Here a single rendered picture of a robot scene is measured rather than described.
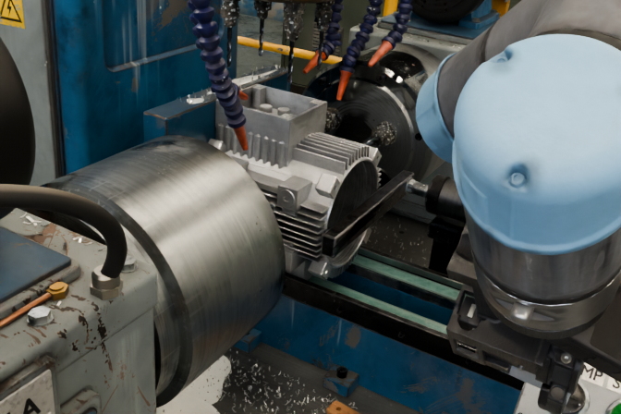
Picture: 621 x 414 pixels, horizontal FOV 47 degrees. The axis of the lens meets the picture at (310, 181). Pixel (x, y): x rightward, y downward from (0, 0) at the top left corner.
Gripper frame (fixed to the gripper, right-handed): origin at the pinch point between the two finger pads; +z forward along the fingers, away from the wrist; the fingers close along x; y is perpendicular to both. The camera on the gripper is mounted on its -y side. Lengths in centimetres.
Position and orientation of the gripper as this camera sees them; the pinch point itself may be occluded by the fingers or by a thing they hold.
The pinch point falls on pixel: (568, 379)
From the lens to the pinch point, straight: 59.9
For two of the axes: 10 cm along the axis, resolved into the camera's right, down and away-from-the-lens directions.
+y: -8.6, -2.7, 4.3
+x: -4.4, 8.3, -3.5
